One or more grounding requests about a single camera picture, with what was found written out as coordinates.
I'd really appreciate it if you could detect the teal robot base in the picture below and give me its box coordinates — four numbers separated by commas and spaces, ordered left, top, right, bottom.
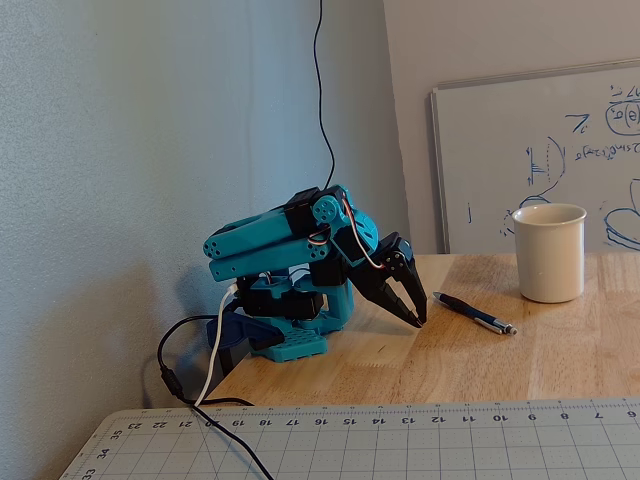
234, 272, 355, 364

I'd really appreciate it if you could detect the cream ceramic mug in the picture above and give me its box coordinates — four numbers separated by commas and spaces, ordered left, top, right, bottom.
511, 203, 588, 304

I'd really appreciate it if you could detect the whiteboard with blue drawings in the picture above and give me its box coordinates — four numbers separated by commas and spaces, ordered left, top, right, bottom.
429, 58, 640, 255

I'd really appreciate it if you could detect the grey gridded cutting mat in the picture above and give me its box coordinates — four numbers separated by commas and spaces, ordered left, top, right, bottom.
57, 397, 640, 480

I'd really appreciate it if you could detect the red white servo wire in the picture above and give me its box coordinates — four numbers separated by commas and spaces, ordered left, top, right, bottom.
308, 197, 389, 274

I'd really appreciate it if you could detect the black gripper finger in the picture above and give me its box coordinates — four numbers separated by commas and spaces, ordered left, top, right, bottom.
387, 237, 430, 323
351, 264, 425, 330

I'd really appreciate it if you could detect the dark blue ballpoint pen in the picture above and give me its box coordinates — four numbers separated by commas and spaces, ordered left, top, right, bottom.
432, 291, 519, 337

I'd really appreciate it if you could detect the white usb cable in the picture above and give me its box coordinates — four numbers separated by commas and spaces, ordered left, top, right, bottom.
193, 282, 239, 407

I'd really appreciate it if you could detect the blue table clamp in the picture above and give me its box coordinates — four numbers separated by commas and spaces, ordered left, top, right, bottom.
206, 309, 286, 377

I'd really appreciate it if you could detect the thick black power cable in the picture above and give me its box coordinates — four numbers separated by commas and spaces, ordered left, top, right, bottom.
143, 314, 276, 480

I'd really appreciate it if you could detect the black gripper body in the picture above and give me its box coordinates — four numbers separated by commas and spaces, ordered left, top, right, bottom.
348, 231, 402, 284

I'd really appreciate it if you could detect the thin black hanging cable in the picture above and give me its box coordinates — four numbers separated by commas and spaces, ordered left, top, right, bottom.
312, 0, 337, 192

